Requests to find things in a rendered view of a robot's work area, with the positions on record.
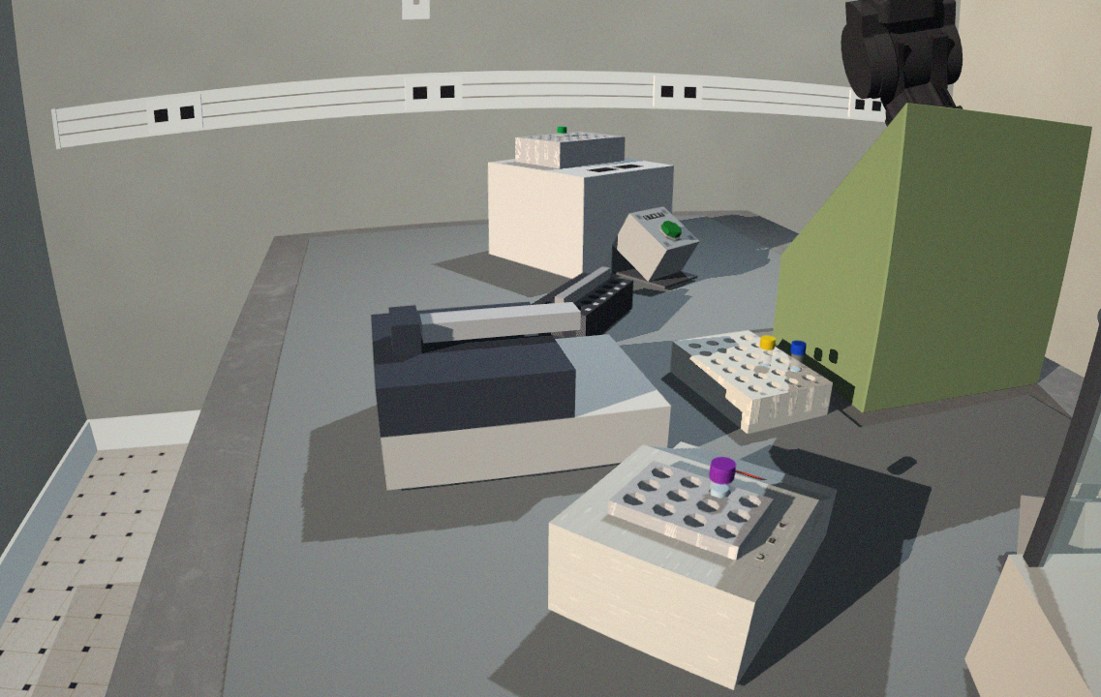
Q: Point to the dark grey bench mat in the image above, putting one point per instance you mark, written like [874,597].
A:
[347,589]

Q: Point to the violet-capped test tube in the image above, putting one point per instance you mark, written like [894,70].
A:
[722,473]

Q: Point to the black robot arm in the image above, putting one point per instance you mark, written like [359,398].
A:
[882,57]

